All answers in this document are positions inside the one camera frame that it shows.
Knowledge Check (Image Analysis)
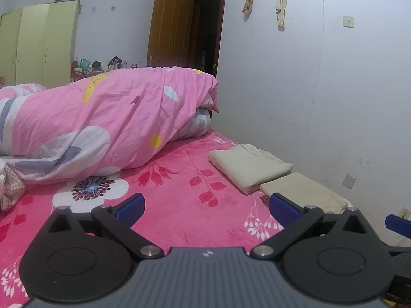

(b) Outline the white wall plate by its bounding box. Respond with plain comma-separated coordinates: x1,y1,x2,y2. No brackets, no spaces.
343,172,358,189

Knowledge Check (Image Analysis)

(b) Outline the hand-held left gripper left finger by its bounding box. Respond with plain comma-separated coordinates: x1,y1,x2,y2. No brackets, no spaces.
48,193,164,260

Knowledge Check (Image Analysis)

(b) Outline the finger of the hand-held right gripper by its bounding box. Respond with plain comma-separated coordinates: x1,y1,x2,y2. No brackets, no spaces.
387,249,411,260
385,214,411,239

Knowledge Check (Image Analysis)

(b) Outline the pile of small clutter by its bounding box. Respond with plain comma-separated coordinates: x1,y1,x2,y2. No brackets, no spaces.
71,56,142,82

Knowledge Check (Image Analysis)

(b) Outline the pink checked cloth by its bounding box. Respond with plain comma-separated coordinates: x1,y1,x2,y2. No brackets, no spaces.
0,163,28,210

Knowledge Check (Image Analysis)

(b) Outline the light green wardrobe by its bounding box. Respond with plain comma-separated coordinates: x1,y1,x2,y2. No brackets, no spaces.
0,0,80,89

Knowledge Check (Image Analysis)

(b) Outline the pink flower print bed blanket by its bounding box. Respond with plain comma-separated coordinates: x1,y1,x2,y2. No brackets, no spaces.
0,128,354,308

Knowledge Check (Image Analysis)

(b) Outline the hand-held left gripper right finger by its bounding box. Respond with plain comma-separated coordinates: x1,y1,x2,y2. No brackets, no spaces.
250,193,370,260

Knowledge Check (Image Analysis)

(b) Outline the brown wooden door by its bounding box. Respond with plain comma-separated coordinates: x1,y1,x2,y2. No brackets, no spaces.
148,0,195,70

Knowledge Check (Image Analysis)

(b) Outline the folded beige cloth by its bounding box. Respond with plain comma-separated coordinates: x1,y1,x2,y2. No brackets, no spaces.
259,172,352,214

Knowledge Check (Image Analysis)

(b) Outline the pink floral duvet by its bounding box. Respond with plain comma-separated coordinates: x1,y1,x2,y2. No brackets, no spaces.
0,66,219,185

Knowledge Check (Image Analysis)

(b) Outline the beige zip jacket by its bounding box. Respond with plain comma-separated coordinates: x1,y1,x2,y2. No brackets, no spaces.
208,144,294,196

